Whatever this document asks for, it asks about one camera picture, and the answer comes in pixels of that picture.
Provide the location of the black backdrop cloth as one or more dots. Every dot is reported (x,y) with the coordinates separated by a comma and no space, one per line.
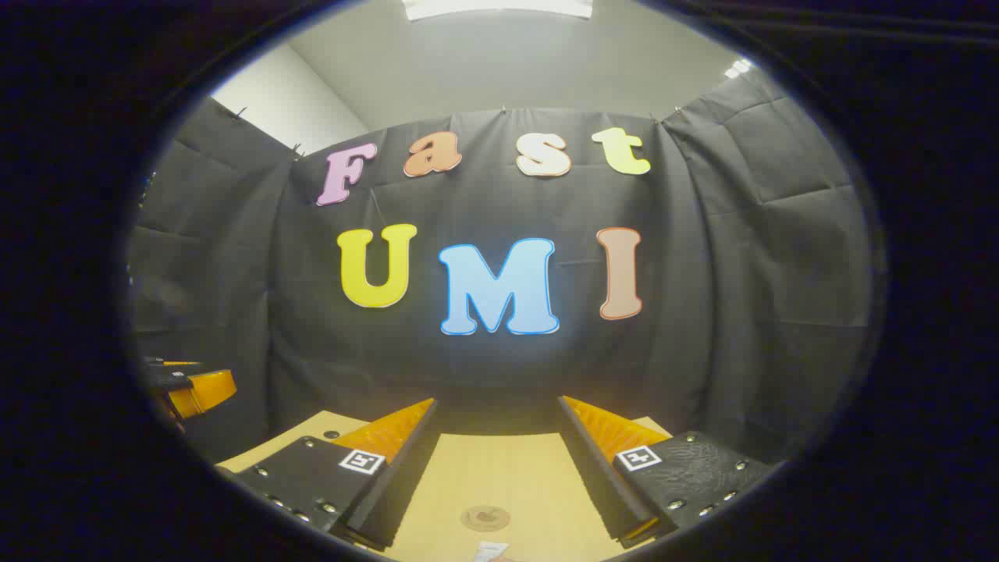
(499,367)

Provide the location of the ceiling light panel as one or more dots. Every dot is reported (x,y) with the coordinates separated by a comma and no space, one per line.
(738,68)
(499,8)

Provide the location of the light wooden desktop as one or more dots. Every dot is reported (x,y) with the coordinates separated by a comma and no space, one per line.
(499,476)

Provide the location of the round wooden coaster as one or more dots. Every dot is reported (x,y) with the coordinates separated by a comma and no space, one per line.
(485,518)

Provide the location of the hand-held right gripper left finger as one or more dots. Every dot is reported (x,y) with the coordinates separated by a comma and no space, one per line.
(406,468)

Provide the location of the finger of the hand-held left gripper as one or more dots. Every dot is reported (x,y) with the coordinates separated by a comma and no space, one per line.
(175,363)
(204,390)

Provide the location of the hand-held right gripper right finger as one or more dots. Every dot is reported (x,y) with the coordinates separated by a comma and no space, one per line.
(593,476)

